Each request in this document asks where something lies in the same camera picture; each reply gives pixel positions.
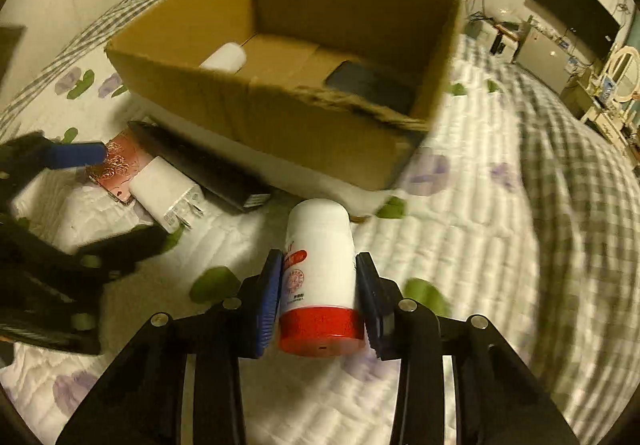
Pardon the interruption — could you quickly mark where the white vanity mirror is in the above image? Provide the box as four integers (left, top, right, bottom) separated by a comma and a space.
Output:
599, 45, 640, 106

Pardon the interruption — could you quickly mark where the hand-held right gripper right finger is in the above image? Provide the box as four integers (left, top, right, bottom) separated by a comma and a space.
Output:
355, 252, 581, 445

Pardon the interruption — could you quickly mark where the long black box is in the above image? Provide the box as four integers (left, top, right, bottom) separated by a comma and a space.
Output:
127, 120, 274, 214

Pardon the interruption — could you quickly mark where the white cylindrical bottle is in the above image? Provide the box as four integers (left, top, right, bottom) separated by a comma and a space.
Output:
199, 42, 247, 74

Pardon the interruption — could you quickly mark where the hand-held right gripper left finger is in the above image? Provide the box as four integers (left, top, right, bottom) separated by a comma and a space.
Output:
55, 249, 284, 445

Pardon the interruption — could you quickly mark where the black flat case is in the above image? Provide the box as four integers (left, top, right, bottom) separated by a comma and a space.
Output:
324, 60, 419, 116

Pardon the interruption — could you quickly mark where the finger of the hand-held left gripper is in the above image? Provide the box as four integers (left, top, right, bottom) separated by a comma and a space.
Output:
0, 132, 107, 186
75, 224, 172, 278

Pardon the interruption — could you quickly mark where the grey small fridge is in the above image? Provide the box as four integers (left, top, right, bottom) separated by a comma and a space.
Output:
512, 21, 574, 96

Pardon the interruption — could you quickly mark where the cardboard box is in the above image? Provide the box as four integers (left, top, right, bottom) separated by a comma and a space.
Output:
105, 0, 466, 192

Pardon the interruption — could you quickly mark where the white charger plug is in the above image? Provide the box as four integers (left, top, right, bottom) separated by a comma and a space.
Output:
129, 156, 206, 235

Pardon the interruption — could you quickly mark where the cluttered small table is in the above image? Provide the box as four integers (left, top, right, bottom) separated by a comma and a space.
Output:
465, 14, 522, 56

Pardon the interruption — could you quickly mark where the white dressing table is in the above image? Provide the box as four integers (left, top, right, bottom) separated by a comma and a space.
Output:
580, 97, 640, 153

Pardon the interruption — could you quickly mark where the pink floral phone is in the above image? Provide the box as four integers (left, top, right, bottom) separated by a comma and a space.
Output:
89, 129, 157, 206

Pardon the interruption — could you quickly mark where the floral checked quilt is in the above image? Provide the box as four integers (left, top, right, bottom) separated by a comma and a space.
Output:
0, 0, 640, 445

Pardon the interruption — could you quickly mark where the black wall television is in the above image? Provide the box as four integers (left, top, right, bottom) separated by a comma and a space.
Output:
532, 0, 624, 62

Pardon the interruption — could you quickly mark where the white bottle with red cap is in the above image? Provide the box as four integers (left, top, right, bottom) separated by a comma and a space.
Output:
277, 198, 366, 356

